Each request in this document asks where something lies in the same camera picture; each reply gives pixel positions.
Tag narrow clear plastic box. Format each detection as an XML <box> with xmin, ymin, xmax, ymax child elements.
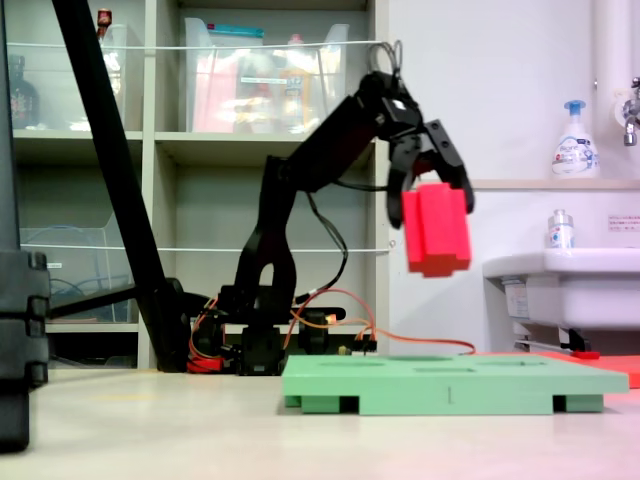
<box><xmin>99</xmin><ymin>23</ymin><xmax>133</xmax><ymax>133</ymax></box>

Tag circuit board with wires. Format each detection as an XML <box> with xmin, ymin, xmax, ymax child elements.
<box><xmin>337</xmin><ymin>327</ymin><xmax>380</xmax><ymax>358</ymax></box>

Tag black gripper cable loops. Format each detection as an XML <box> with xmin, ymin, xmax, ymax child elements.
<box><xmin>368</xmin><ymin>39</ymin><xmax>405</xmax><ymax>82</ymax></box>

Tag white wall pipe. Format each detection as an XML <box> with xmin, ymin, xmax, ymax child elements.
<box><xmin>591</xmin><ymin>0</ymin><xmax>634</xmax><ymax>104</ymax></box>

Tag dark glass bottle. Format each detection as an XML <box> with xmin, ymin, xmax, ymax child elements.
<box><xmin>6</xmin><ymin>54</ymin><xmax>42</xmax><ymax>131</ymax></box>

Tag clear plastic file box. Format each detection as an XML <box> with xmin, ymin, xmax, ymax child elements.
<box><xmin>183</xmin><ymin>16</ymin><xmax>352</xmax><ymax>136</ymax></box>

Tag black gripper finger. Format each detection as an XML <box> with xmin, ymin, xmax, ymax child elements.
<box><xmin>423</xmin><ymin>118</ymin><xmax>477</xmax><ymax>216</ymax></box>
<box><xmin>385</xmin><ymin>136</ymin><xmax>424</xmax><ymax>231</ymax></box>

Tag metal faucet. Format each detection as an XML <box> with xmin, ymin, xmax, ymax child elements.
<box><xmin>611</xmin><ymin>75</ymin><xmax>640</xmax><ymax>148</ymax></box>

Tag white foam soap bottle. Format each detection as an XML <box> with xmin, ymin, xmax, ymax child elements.
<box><xmin>550</xmin><ymin>98</ymin><xmax>602</xmax><ymax>180</ymax></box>

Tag brown bottle with red cap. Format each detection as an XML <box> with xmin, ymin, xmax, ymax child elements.
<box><xmin>95</xmin><ymin>7</ymin><xmax>115</xmax><ymax>44</ymax></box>

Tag black sink bracket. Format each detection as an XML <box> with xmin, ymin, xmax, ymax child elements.
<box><xmin>558</xmin><ymin>325</ymin><xmax>593</xmax><ymax>353</ymax></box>

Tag green shape hole board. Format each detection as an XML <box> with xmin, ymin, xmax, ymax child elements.
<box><xmin>281</xmin><ymin>353</ymin><xmax>630</xmax><ymax>417</ymax></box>

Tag clear bin with blue cables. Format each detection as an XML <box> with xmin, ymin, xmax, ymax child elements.
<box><xmin>19</xmin><ymin>211</ymin><xmax>141</xmax><ymax>326</ymax></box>

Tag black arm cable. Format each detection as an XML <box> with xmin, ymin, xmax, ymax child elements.
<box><xmin>305</xmin><ymin>179</ymin><xmax>350</xmax><ymax>304</ymax></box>

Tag small clear bottle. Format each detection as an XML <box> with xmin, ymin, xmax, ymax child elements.
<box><xmin>545</xmin><ymin>208</ymin><xmax>577</xmax><ymax>251</ymax></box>

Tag notched black tripod leg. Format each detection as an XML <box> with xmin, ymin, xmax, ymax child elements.
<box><xmin>0</xmin><ymin>0</ymin><xmax>53</xmax><ymax>454</ymax></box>

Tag red cross columnar block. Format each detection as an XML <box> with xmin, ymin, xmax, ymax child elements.
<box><xmin>401</xmin><ymin>181</ymin><xmax>473</xmax><ymax>279</ymax></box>

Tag white sink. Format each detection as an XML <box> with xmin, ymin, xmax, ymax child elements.
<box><xmin>481</xmin><ymin>247</ymin><xmax>640</xmax><ymax>333</ymax></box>

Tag long orange wire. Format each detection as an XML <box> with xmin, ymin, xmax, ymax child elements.
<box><xmin>287</xmin><ymin>287</ymin><xmax>477</xmax><ymax>357</ymax></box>

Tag wall label with red print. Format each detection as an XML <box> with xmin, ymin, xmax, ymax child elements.
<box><xmin>606</xmin><ymin>213</ymin><xmax>640</xmax><ymax>233</ymax></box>

